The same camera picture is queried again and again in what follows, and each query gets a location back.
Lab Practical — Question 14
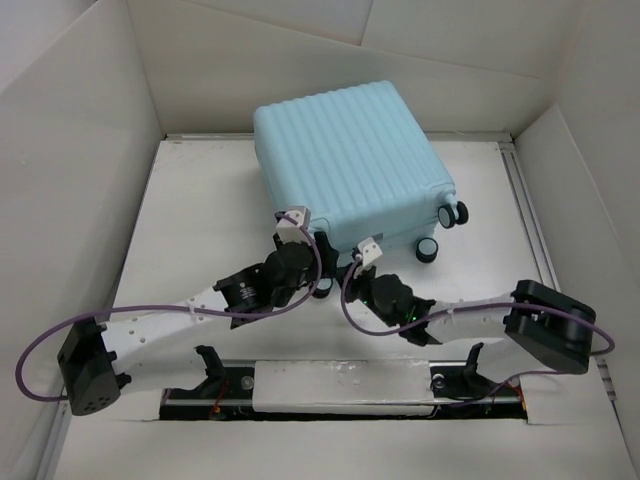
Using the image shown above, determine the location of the light blue hard-shell suitcase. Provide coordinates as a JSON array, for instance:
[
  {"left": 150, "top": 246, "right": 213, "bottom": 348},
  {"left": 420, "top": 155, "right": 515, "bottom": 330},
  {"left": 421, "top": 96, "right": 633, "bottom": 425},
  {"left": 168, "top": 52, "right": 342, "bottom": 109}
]
[{"left": 253, "top": 81, "right": 469, "bottom": 267}]

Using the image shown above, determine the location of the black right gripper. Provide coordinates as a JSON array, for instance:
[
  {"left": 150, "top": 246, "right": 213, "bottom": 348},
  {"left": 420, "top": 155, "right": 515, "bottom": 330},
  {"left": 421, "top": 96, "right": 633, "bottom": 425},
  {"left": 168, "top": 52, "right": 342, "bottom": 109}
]
[{"left": 332, "top": 261, "right": 397, "bottom": 328}]

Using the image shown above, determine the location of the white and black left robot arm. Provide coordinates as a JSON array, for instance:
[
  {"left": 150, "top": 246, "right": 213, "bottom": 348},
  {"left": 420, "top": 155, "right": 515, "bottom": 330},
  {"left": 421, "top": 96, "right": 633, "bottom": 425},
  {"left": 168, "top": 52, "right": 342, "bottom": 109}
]
[{"left": 57, "top": 232, "right": 339, "bottom": 416}]

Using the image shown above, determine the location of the black base rail with white cover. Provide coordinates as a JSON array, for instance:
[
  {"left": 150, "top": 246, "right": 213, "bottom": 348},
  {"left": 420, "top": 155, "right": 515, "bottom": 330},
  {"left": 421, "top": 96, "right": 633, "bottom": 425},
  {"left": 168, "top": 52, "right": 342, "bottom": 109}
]
[{"left": 159, "top": 360, "right": 527, "bottom": 421}]

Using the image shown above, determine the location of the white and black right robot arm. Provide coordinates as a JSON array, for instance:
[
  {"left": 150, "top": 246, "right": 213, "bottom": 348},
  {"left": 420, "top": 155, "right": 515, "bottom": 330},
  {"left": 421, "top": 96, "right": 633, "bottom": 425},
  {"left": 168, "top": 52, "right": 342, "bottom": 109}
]
[{"left": 337, "top": 262, "right": 596, "bottom": 398}]

